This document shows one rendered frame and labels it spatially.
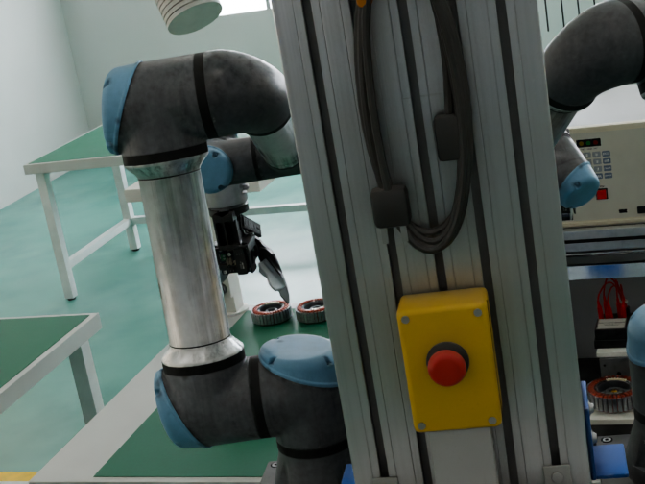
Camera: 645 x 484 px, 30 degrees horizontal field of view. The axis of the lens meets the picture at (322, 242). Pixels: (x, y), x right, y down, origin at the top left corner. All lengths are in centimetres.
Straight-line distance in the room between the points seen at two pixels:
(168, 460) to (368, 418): 139
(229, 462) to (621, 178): 99
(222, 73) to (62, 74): 829
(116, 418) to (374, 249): 177
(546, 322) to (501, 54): 27
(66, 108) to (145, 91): 826
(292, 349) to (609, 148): 100
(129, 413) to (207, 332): 128
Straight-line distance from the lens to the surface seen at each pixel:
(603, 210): 249
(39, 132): 946
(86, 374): 368
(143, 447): 272
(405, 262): 121
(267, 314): 325
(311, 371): 162
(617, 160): 246
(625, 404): 245
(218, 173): 196
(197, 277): 163
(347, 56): 116
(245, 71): 159
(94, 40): 991
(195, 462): 260
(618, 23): 165
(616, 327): 249
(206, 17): 337
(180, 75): 159
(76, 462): 274
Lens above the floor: 187
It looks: 17 degrees down
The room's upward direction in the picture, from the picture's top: 10 degrees counter-clockwise
